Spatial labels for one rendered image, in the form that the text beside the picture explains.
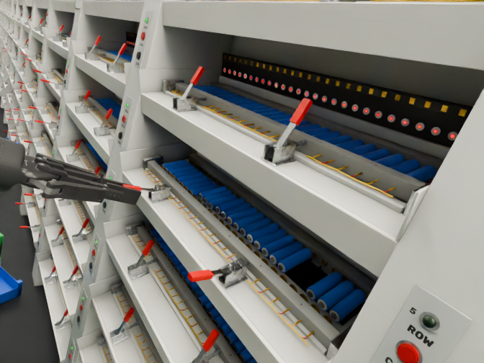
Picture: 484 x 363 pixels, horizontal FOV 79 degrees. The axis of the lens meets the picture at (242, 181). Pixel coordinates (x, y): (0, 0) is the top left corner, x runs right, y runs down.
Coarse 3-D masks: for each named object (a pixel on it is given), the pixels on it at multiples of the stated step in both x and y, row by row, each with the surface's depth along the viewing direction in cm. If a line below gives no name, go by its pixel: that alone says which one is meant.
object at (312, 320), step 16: (160, 176) 67; (176, 192) 62; (192, 208) 57; (208, 224) 53; (208, 240) 50; (224, 240) 50; (240, 240) 49; (224, 256) 47; (240, 256) 47; (256, 256) 46; (256, 272) 44; (272, 272) 43; (272, 288) 41; (288, 288) 41; (288, 304) 39; (304, 304) 39; (304, 320) 37; (320, 320) 37; (320, 336) 36; (336, 336) 35
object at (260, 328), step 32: (128, 160) 71; (160, 160) 75; (256, 192) 62; (160, 224) 57; (192, 224) 55; (224, 224) 56; (192, 256) 48; (224, 288) 43; (256, 288) 43; (256, 320) 39; (288, 320) 39; (352, 320) 40; (256, 352) 38; (288, 352) 35; (320, 352) 35
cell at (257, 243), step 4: (272, 232) 53; (276, 232) 52; (280, 232) 53; (284, 232) 53; (264, 236) 51; (268, 236) 51; (272, 236) 51; (276, 236) 52; (280, 236) 52; (256, 240) 50; (260, 240) 50; (264, 240) 50; (268, 240) 51; (272, 240) 51; (276, 240) 52; (256, 244) 50; (260, 244) 50; (264, 244) 50; (256, 248) 51; (260, 248) 50
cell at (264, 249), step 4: (284, 236) 52; (288, 236) 52; (292, 236) 52; (280, 240) 50; (284, 240) 51; (288, 240) 51; (292, 240) 51; (268, 244) 49; (272, 244) 49; (276, 244) 49; (280, 244) 50; (284, 244) 50; (288, 244) 51; (264, 248) 49; (268, 248) 48; (272, 248) 49; (276, 248) 49; (280, 248) 50; (264, 252) 48; (268, 252) 48; (272, 252) 49
